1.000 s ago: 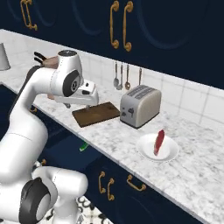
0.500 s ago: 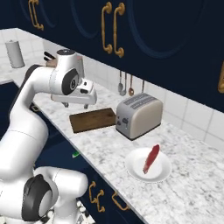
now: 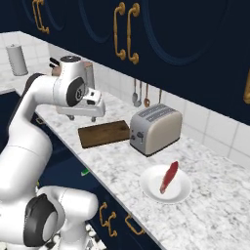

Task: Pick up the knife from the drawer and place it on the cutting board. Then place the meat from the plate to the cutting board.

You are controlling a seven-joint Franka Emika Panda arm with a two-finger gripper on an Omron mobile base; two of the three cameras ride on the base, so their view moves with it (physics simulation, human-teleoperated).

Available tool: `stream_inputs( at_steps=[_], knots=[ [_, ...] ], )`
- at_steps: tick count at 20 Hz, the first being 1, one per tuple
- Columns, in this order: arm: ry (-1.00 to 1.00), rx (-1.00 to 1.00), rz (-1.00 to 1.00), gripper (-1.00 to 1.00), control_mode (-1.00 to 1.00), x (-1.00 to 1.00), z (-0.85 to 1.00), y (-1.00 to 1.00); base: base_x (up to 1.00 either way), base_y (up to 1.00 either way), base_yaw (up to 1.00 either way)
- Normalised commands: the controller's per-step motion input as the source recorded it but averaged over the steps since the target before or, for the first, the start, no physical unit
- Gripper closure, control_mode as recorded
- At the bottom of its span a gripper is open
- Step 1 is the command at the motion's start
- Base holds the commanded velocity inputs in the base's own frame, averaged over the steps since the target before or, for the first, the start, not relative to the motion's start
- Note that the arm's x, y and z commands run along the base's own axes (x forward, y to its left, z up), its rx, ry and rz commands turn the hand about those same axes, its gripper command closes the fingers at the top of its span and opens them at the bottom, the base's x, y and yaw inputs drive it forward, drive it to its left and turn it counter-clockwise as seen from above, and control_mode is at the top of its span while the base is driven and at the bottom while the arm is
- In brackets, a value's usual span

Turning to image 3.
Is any silver and cream toaster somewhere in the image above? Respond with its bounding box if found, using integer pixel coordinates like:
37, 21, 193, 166
129, 103, 184, 158

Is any gold wall cupboard handle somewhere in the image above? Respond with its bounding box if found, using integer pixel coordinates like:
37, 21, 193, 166
31, 0, 43, 32
112, 2, 127, 62
242, 67, 250, 105
36, 0, 51, 35
126, 2, 142, 65

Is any hanging silver spoon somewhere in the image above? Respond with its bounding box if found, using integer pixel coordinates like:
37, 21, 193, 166
131, 77, 140, 105

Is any dark blue base cupboard door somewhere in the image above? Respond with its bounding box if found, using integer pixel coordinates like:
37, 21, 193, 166
86, 189, 110, 243
105, 193, 164, 250

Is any gold base cupboard handle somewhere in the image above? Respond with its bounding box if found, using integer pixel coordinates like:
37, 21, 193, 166
106, 211, 118, 238
99, 201, 108, 229

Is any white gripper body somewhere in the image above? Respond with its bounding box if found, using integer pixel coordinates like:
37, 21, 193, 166
55, 99, 106, 119

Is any hanging wooden spoon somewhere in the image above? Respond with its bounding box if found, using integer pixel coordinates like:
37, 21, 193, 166
143, 83, 151, 108

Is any white paper towel roll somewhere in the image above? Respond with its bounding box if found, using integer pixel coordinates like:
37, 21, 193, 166
5, 43, 29, 77

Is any hanging silver ladle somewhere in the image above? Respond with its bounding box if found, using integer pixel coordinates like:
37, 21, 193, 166
136, 81, 144, 108

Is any brown wooden cutting board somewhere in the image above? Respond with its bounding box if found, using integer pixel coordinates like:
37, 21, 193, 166
77, 119, 132, 149

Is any wooden knife block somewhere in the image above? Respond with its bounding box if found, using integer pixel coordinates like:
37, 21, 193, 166
48, 57, 64, 78

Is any dark blue corner base cupboard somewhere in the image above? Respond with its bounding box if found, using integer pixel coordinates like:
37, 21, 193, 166
0, 90, 22, 154

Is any open dark blue drawer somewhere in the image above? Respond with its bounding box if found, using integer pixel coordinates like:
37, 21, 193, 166
36, 128, 102, 196

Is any grey canister with brown lid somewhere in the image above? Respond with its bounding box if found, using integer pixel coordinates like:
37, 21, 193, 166
82, 61, 97, 91

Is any dark blue wall cupboard door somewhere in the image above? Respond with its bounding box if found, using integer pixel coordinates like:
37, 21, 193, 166
0, 0, 41, 35
38, 0, 128, 72
125, 0, 250, 126

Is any white round plate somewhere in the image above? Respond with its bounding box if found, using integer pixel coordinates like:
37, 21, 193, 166
139, 164, 193, 205

